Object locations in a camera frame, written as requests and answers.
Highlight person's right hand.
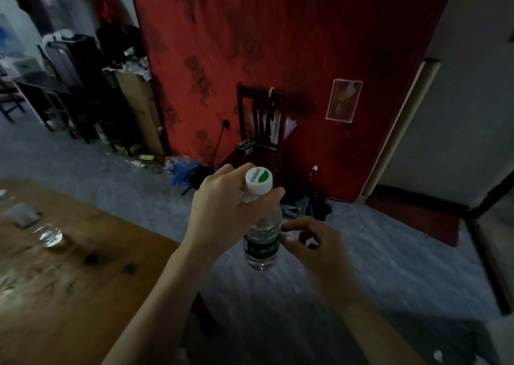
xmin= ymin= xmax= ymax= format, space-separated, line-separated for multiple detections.
xmin=280 ymin=216 xmax=359 ymax=302

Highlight person's left hand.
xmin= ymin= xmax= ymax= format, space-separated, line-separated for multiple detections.
xmin=181 ymin=163 xmax=286 ymax=266

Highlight clear plastic water bottle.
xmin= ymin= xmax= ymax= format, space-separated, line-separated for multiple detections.
xmin=240 ymin=167 xmax=284 ymax=272

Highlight person's right forearm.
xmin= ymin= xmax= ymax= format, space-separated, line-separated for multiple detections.
xmin=321 ymin=284 xmax=427 ymax=365

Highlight person's left forearm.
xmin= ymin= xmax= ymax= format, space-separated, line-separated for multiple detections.
xmin=101 ymin=240 xmax=226 ymax=365

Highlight white bottle cap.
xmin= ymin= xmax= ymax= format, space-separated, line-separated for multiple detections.
xmin=243 ymin=167 xmax=274 ymax=197

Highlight black floor clutter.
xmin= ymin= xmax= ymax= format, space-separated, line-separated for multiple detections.
xmin=281 ymin=192 xmax=334 ymax=222

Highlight dark wooden chair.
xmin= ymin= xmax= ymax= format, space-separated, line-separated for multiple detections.
xmin=218 ymin=83 xmax=300 ymax=186

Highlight black bag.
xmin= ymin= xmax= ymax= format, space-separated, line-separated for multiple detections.
xmin=182 ymin=165 xmax=215 ymax=197

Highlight black stick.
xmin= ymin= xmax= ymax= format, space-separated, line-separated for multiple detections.
xmin=212 ymin=120 xmax=232 ymax=169

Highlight white papers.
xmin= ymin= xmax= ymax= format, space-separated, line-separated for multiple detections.
xmin=245 ymin=107 xmax=298 ymax=145

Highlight blue plastic bag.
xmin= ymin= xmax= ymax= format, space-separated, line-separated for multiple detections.
xmin=166 ymin=156 xmax=201 ymax=187

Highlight brown cardboard box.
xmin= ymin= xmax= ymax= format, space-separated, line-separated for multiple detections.
xmin=114 ymin=69 xmax=166 ymax=157

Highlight white door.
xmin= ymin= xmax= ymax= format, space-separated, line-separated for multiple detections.
xmin=361 ymin=0 xmax=514 ymax=213

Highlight clear drinking glass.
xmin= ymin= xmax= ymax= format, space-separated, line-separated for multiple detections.
xmin=31 ymin=223 xmax=64 ymax=248

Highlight black storage rack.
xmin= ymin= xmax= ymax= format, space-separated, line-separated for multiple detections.
xmin=37 ymin=35 xmax=103 ymax=142

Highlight clear plastic packet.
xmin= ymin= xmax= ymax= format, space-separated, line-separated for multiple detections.
xmin=1 ymin=201 xmax=42 ymax=229

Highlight dark side table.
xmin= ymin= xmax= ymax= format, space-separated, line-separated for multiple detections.
xmin=11 ymin=75 xmax=79 ymax=140

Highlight red hanging cloth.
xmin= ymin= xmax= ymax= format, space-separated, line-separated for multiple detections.
xmin=6 ymin=0 xmax=135 ymax=40

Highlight framed wall picture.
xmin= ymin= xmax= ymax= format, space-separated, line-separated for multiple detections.
xmin=325 ymin=78 xmax=364 ymax=124

